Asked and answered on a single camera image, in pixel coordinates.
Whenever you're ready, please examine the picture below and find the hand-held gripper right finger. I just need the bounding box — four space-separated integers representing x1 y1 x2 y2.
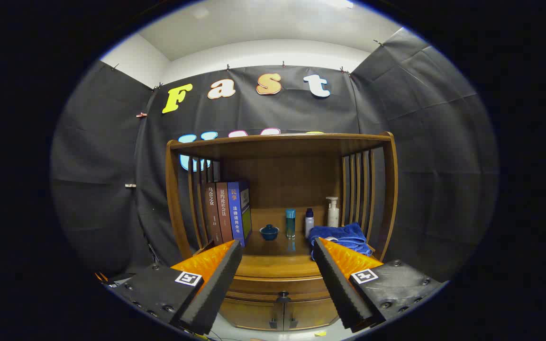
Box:
312 237 446 333

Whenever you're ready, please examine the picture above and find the wooden cabinet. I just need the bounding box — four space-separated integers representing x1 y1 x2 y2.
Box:
165 132 399 332

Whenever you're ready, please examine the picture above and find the dark brown book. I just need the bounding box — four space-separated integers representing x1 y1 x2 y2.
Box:
204 183 224 246

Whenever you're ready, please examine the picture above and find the blue book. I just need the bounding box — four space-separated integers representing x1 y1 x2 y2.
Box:
227 180 253 247

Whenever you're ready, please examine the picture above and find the blue folded towel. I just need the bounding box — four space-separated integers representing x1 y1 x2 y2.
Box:
309 223 373 260

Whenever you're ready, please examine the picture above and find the white pump bottle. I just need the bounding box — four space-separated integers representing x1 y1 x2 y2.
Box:
326 197 340 228

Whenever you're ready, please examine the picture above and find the reddish brown book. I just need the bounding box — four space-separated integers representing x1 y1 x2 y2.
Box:
216 182 234 243

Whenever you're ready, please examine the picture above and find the wooden drawer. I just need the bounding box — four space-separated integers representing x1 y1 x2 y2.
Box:
226 276 333 304

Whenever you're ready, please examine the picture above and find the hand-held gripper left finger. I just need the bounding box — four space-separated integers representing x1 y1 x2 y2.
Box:
107 239 244 335

